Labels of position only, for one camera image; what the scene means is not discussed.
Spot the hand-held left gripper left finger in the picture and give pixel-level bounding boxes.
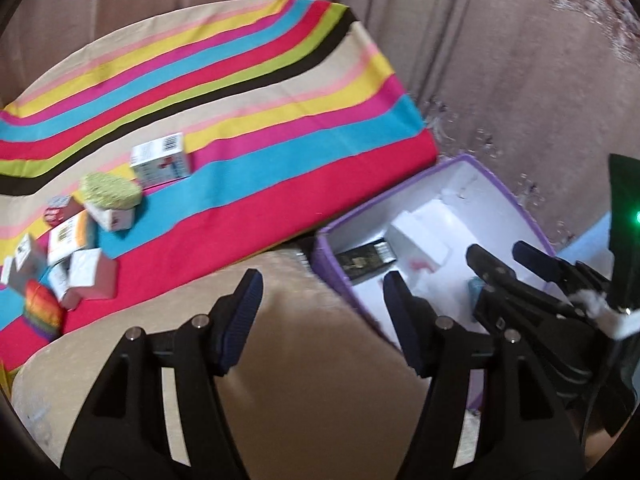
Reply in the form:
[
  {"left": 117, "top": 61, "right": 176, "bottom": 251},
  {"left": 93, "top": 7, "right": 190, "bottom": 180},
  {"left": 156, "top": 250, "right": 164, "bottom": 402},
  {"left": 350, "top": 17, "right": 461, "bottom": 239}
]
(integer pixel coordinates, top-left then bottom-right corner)
[{"left": 60, "top": 269, "right": 264, "bottom": 480}]

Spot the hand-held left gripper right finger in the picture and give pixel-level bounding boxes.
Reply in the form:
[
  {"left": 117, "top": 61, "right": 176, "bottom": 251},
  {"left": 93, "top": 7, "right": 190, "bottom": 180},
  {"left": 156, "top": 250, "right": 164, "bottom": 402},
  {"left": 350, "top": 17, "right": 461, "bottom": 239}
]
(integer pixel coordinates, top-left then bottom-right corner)
[{"left": 382, "top": 270, "right": 586, "bottom": 480}]

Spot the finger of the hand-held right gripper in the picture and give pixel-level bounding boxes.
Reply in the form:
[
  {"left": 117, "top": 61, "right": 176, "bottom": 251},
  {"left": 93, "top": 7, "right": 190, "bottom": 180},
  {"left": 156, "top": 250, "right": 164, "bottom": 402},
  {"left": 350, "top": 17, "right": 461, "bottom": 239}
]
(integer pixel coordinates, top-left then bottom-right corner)
[
  {"left": 465, "top": 244, "right": 576, "bottom": 341},
  {"left": 512, "top": 240, "right": 608, "bottom": 306}
]

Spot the purple storage box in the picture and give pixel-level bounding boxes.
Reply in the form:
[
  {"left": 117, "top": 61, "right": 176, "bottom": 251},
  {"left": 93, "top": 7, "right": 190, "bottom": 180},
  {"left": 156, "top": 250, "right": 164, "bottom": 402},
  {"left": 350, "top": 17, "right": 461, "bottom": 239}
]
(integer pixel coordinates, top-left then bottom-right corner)
[{"left": 311, "top": 154, "right": 558, "bottom": 411}]

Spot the white box with red mark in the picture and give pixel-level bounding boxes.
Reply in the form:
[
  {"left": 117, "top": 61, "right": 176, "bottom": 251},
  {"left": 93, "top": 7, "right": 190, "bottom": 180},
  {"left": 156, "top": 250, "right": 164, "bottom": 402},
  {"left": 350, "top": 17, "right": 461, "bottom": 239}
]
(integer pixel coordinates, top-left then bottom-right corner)
[{"left": 84, "top": 200, "right": 137, "bottom": 233}]

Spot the green round scrubber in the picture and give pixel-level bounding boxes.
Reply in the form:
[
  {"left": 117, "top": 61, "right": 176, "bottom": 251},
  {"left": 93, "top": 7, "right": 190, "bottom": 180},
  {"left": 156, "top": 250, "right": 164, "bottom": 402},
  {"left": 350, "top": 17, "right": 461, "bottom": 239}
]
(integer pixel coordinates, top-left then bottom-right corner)
[{"left": 80, "top": 172, "right": 143, "bottom": 210}]

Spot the small white packet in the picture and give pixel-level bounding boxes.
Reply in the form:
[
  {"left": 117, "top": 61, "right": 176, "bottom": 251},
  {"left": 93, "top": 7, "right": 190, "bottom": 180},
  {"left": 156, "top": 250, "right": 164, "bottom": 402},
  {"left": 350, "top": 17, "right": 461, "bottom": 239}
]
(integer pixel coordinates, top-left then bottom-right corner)
[{"left": 47, "top": 265, "right": 83, "bottom": 308}]

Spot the orange box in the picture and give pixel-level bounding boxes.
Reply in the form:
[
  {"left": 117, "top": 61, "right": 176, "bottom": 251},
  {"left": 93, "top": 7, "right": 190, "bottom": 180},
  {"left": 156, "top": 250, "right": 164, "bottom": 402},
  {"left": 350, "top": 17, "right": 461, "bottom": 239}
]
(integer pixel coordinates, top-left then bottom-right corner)
[{"left": 47, "top": 212, "right": 98, "bottom": 266}]

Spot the rainbow striped pouch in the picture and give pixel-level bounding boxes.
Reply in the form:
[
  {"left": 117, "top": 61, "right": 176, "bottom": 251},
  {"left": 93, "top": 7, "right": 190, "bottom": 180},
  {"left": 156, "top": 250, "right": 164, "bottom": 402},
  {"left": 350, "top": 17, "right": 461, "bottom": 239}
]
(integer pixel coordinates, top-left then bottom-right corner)
[{"left": 22, "top": 280, "right": 66, "bottom": 340}]

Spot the white printed box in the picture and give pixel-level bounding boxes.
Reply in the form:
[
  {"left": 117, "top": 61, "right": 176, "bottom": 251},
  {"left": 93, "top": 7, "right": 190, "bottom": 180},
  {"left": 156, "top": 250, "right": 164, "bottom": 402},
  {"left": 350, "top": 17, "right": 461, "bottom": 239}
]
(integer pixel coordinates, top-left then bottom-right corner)
[{"left": 12, "top": 234, "right": 48, "bottom": 286}]

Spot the light blue fabric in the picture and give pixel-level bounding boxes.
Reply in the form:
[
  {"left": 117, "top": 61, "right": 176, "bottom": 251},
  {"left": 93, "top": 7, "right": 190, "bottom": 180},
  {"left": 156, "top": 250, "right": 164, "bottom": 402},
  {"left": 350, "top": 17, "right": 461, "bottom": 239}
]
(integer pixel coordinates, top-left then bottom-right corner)
[{"left": 555, "top": 210, "right": 613, "bottom": 261}]

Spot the white box red print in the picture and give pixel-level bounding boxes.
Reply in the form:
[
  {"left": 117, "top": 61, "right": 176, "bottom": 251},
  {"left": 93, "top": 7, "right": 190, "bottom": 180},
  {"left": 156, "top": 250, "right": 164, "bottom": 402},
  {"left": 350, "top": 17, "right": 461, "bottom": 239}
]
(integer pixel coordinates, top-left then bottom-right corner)
[{"left": 400, "top": 257, "right": 441, "bottom": 291}]

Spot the white fluffy tuft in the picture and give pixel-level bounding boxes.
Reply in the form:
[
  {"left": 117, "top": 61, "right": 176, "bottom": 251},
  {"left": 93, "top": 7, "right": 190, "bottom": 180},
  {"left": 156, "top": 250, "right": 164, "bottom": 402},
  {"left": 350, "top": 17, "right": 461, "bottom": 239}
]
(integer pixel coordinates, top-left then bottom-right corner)
[{"left": 570, "top": 287, "right": 640, "bottom": 341}]

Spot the black box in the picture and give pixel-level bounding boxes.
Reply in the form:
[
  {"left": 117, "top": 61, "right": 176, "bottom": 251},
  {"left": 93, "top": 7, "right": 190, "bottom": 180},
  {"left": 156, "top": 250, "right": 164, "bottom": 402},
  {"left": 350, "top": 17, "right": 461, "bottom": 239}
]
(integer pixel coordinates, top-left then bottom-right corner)
[{"left": 336, "top": 240, "right": 398, "bottom": 286}]

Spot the long white box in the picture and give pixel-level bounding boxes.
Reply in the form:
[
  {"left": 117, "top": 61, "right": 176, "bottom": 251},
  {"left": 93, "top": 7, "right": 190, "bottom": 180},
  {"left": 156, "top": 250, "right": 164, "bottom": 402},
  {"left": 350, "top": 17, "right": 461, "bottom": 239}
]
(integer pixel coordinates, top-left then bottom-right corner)
[{"left": 389, "top": 200, "right": 451, "bottom": 273}]

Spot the white silver carton box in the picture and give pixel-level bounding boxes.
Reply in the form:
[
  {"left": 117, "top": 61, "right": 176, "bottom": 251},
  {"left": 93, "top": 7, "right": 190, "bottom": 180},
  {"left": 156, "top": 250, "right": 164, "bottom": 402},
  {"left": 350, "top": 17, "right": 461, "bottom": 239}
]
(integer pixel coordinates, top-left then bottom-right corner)
[{"left": 130, "top": 132, "right": 192, "bottom": 188}]

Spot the colourful striped cloth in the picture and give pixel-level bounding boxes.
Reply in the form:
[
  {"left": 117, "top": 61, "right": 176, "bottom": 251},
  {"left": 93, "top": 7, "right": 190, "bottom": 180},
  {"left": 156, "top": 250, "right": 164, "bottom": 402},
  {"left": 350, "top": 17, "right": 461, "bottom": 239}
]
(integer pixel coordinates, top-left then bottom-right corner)
[{"left": 0, "top": 0, "right": 438, "bottom": 376}]

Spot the beige curtain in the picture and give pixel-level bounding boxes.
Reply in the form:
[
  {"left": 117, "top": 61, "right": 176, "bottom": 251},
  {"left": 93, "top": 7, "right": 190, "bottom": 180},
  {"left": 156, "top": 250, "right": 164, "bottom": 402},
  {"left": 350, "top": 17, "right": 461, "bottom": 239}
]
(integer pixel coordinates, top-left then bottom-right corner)
[{"left": 0, "top": 0, "right": 640, "bottom": 261}]

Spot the small red box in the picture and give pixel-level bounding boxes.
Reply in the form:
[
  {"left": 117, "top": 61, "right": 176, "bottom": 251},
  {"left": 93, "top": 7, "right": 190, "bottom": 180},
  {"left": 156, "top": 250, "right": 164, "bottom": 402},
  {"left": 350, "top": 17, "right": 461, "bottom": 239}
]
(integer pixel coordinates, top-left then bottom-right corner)
[{"left": 45, "top": 195, "right": 81, "bottom": 226}]

